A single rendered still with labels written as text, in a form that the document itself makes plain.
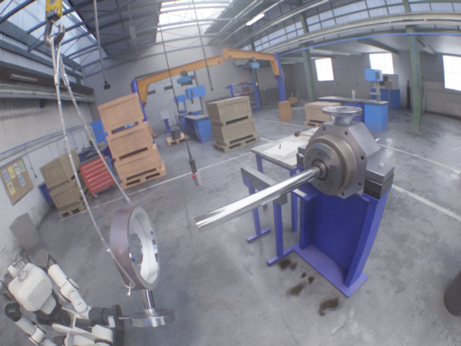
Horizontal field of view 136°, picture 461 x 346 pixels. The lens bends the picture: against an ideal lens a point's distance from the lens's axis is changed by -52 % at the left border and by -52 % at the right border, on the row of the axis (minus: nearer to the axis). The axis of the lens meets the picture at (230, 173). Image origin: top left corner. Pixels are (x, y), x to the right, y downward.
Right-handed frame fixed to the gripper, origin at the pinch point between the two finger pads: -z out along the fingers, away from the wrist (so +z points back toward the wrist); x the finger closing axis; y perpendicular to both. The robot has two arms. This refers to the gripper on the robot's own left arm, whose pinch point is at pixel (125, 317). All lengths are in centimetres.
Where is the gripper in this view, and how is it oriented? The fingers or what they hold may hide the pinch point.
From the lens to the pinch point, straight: 97.4
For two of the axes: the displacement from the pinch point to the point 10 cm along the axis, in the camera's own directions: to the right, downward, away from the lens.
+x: 2.2, 8.8, -4.3
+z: -9.7, 1.8, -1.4
